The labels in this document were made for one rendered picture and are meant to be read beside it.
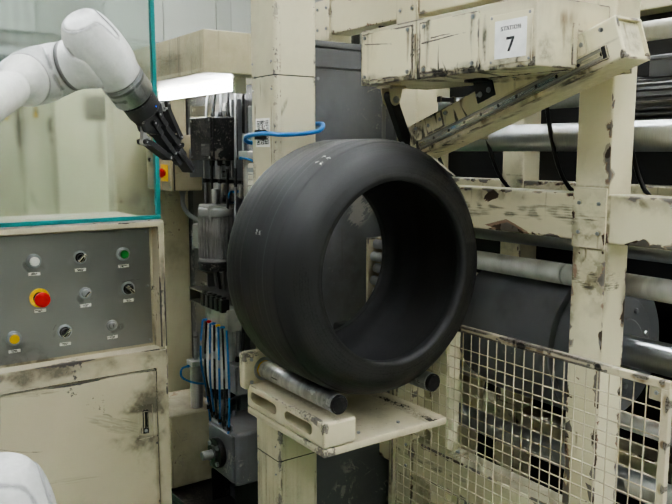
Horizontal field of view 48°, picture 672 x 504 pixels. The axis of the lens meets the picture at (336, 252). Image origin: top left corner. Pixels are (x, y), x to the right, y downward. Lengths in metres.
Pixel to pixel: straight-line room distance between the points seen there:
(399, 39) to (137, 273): 0.97
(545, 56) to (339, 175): 0.50
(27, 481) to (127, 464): 1.07
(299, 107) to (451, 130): 0.40
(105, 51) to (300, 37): 0.63
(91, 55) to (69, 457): 1.14
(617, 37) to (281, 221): 0.79
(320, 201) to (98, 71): 0.51
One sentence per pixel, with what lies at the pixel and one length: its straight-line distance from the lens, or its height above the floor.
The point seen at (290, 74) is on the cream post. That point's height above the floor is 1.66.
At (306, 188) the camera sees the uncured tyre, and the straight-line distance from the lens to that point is 1.58.
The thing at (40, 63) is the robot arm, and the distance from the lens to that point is 1.60.
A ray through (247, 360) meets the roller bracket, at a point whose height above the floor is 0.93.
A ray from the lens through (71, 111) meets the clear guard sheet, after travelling 2.11.
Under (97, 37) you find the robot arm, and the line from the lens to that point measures 1.54.
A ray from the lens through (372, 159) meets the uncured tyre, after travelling 1.64.
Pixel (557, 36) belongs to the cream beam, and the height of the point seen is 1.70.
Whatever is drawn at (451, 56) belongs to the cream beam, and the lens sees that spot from 1.82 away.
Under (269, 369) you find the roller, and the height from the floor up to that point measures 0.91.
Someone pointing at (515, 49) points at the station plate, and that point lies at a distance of 1.68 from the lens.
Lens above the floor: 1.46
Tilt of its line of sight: 8 degrees down
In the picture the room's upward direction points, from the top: straight up
